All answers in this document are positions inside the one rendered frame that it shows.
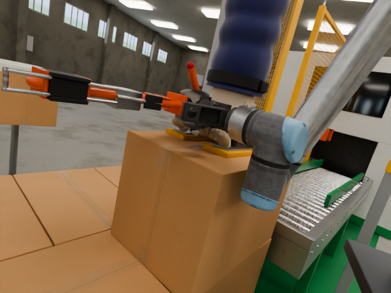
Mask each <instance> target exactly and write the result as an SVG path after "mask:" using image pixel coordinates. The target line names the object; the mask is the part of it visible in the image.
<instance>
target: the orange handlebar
mask: <svg viewBox="0 0 391 293"><path fill-rule="evenodd" d="M26 83H27V85H29V86H30V87H32V88H35V89H38V90H41V89H42V88H43V79H42V78H37V77H30V76H27V77H26ZM146 94H150V95H155V96H159V97H163V101H162V106H161V108H162V109H170V108H176V109H180V108H181V107H182V103H181V102H180V101H175V100H172V99H171V98H168V97H164V96H163V95H157V94H154V93H152V94H151V93H147V92H144V93H143V97H142V99H145V95H146ZM90 97H95V98H104V99H111V100H114V99H116V97H117V93H116V91H114V90H107V89H103V88H96V87H91V89H90Z"/></svg>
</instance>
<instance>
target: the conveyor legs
mask: <svg viewBox="0 0 391 293"><path fill-rule="evenodd" d="M348 221H349V218H348V219H347V221H346V222H345V224H344V225H343V226H342V227H341V228H340V230H339V231H338V232H337V233H336V234H335V236H334V237H333V238H332V239H331V241H330V244H329V246H328V249H327V251H326V255H327V256H329V257H331V258H333V257H334V255H335V253H336V250H337V248H338V246H339V243H340V240H341V238H342V236H343V233H344V231H345V228H346V226H347V224H348ZM322 252H323V250H322ZM322 252H321V253H320V254H319V255H318V257H317V258H316V259H315V260H314V261H313V263H312V264H311V265H310V267H309V268H308V269H307V270H306V271H305V273H304V274H303V275H302V276H301V278H300V279H299V280H297V283H296V286H295V288H294V291H293V293H307V290H308V287H309V285H310V282H311V280H312V277H313V275H314V272H315V269H316V267H317V264H318V262H319V259H320V257H321V255H322Z"/></svg>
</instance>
